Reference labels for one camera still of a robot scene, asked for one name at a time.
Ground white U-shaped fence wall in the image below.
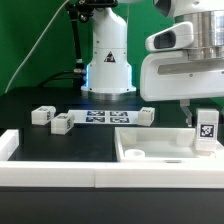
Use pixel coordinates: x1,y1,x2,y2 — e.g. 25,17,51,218
0,129,224,189

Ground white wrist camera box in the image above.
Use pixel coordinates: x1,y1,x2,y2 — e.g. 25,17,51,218
145,22,194,52

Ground black cable on table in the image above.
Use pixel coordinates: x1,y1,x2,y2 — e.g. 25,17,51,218
39,69,84,88

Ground black cable post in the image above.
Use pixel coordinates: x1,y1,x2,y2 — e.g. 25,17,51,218
65,0,94,76

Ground grey cable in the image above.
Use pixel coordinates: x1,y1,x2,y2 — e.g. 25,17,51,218
4,0,71,95

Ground white marker sheet with tags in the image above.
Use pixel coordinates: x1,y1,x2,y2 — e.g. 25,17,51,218
70,110,138,125

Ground white square tabletop part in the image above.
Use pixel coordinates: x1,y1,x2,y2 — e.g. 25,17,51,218
114,127,224,163

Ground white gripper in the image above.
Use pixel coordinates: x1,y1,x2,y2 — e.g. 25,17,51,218
140,50,224,127

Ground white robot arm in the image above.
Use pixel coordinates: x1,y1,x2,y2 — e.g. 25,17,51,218
82,0,224,122

